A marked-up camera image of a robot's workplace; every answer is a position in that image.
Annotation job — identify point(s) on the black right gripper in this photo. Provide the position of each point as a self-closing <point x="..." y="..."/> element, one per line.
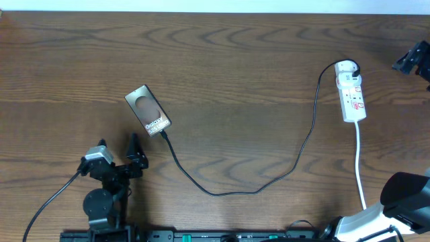
<point x="414" y="57"/>

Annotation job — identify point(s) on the white USB charger adapter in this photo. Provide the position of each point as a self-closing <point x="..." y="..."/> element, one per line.
<point x="346" y="80"/>

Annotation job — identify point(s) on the white power strip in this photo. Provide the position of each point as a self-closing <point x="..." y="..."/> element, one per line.
<point x="352" y="102"/>

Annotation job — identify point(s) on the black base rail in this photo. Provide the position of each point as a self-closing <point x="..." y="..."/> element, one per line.
<point x="189" y="236"/>

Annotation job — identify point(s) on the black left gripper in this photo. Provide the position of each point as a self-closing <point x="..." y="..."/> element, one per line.
<point x="136" y="165"/>

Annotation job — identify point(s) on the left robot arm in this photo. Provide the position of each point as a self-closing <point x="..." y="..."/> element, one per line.
<point x="107" y="206"/>

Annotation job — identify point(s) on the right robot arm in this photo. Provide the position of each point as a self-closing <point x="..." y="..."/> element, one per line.
<point x="403" y="207"/>

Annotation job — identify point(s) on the Galaxy S25 Ultra smartphone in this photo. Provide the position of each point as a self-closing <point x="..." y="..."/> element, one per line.
<point x="148" y="110"/>

